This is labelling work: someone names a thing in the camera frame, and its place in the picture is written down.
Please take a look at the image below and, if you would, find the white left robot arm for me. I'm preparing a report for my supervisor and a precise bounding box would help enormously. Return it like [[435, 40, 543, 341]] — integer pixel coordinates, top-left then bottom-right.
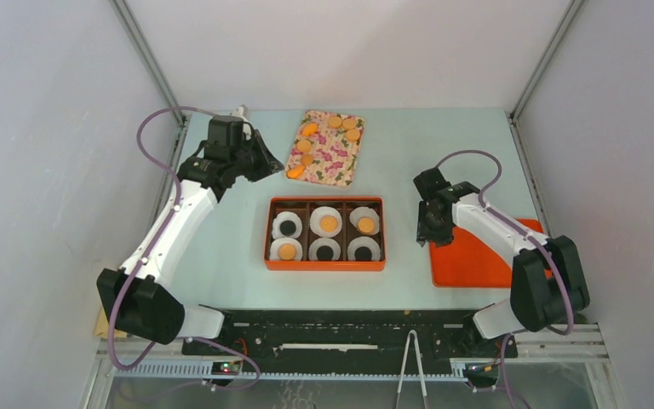
[[97, 112, 284, 355]]

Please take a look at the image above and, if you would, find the aluminium frame rail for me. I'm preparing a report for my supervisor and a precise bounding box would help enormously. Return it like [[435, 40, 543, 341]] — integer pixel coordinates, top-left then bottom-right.
[[116, 325, 609, 382]]

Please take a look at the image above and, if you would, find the orange box lid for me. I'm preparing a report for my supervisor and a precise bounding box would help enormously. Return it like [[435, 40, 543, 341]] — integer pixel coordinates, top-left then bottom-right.
[[428, 218, 554, 290]]

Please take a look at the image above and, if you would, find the floral pink serving tray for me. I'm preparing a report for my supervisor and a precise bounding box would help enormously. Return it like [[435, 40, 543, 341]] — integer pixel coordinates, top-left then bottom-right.
[[285, 110, 366, 187]]

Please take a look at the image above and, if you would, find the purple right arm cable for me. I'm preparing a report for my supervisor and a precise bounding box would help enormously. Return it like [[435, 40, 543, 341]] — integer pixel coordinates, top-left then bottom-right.
[[433, 149, 577, 409]]

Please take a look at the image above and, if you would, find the yellow cloth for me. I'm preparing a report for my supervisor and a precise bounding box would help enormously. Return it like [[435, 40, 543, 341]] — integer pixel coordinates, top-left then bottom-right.
[[93, 308, 109, 339]]

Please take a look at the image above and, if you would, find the orange fish-shaped cookie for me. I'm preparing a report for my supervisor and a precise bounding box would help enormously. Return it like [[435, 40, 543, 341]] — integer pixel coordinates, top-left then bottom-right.
[[286, 164, 305, 179], [301, 123, 319, 137]]

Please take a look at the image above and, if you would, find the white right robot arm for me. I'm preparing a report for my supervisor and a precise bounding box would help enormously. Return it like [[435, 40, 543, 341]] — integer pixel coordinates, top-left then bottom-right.
[[413, 167, 590, 356]]

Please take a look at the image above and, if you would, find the round tan biscuit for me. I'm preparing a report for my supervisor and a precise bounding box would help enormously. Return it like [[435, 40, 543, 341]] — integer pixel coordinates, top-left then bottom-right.
[[319, 216, 340, 234], [357, 217, 376, 235], [341, 118, 359, 130], [328, 115, 343, 129], [345, 128, 361, 141], [295, 139, 313, 153], [278, 243, 297, 261]]

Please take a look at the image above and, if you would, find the swirl butter cookie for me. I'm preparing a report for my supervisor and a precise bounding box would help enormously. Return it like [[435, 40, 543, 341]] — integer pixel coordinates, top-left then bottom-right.
[[301, 154, 313, 167]]

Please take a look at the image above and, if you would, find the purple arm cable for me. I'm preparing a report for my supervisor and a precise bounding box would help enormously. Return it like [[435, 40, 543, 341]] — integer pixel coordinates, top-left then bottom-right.
[[107, 107, 262, 392], [433, 149, 577, 409]]

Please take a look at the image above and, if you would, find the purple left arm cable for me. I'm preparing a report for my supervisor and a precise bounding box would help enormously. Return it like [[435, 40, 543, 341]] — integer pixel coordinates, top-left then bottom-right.
[[107, 107, 262, 392]]

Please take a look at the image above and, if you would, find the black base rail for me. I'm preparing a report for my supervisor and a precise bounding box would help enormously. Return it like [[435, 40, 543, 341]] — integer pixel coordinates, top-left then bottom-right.
[[181, 308, 519, 375]]

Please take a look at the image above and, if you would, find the black sandwich cookie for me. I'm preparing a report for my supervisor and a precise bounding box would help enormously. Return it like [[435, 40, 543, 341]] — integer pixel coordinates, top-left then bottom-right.
[[354, 246, 373, 261], [315, 245, 335, 261], [278, 220, 297, 237]]

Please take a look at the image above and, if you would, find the orange compartment cookie box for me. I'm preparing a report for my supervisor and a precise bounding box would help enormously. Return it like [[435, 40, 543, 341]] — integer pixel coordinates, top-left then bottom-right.
[[264, 196, 387, 272]]

